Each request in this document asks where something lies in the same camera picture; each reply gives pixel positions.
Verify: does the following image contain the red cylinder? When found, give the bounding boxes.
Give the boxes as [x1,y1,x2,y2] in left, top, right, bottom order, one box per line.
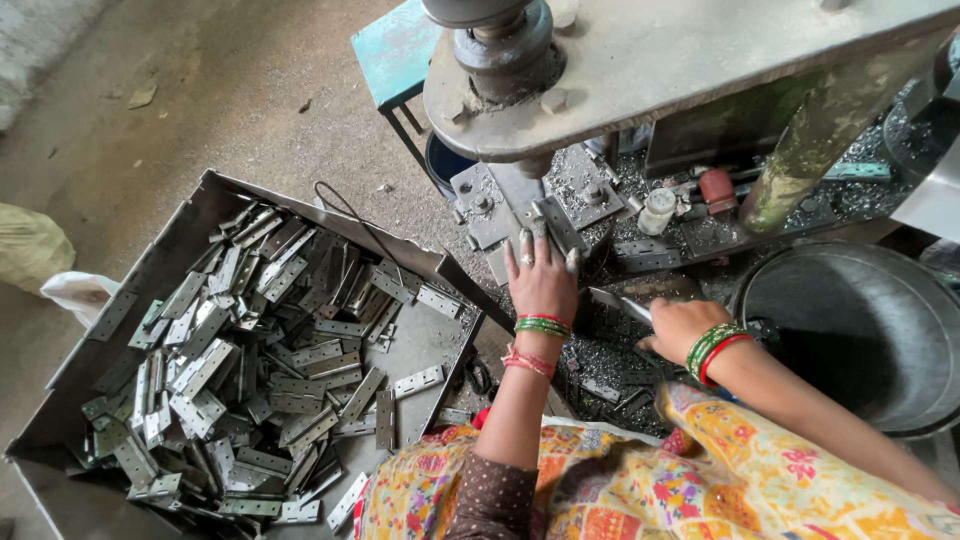
[696,168,741,217]

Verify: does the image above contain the teal metal stool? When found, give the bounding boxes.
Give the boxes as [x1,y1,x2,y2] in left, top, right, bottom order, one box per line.
[350,0,445,172]

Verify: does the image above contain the olive cloth sack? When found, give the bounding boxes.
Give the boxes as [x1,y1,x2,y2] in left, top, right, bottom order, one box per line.
[0,202,77,297]

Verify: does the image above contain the person's left hand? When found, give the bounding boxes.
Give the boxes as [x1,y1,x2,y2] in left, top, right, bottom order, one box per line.
[502,222,583,325]

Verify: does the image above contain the small white plastic bottle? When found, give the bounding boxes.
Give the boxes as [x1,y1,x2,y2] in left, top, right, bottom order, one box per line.
[636,187,679,237]

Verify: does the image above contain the white plastic bag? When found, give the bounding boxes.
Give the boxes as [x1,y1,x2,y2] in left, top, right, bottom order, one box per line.
[39,270,122,328]

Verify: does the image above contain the heap of metal shavings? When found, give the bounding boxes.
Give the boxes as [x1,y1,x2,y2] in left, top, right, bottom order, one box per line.
[558,330,676,440]

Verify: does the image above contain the green and red bangles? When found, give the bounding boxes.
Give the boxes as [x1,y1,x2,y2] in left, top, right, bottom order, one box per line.
[684,322,754,390]
[513,313,574,343]

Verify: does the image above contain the person's right hand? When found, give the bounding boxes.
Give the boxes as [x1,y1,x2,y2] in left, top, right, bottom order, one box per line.
[636,297,733,367]

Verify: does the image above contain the dark blue bucket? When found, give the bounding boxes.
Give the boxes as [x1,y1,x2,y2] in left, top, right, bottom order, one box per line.
[424,131,481,202]

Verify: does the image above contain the grey metal press machine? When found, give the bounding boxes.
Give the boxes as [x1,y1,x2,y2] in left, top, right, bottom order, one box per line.
[418,0,960,295]

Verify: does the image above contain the large grey metal tray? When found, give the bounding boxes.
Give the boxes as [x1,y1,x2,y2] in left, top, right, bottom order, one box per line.
[3,168,519,540]

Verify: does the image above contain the open steel hinge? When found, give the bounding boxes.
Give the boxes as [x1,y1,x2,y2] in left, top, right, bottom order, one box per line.
[613,239,683,273]

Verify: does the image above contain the shiny steel hinge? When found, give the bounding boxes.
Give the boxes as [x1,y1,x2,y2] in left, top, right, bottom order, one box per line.
[588,286,654,326]

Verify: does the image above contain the teal metal bar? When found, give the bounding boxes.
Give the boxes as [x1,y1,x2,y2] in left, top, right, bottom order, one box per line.
[823,162,892,183]

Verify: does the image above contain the yellow floral garment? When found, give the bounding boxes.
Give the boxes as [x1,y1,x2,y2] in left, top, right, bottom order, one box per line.
[352,382,960,540]

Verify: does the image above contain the large round metal basin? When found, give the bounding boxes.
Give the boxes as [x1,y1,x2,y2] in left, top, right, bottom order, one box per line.
[729,240,960,441]

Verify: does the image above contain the red wrist thread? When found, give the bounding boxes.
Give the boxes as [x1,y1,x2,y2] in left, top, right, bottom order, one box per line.
[501,343,558,381]

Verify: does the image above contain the pile of steel hinges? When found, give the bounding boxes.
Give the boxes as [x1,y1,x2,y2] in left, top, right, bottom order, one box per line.
[63,201,481,535]

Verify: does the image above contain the thin black wire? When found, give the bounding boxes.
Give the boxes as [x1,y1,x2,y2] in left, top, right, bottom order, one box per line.
[312,180,407,288]

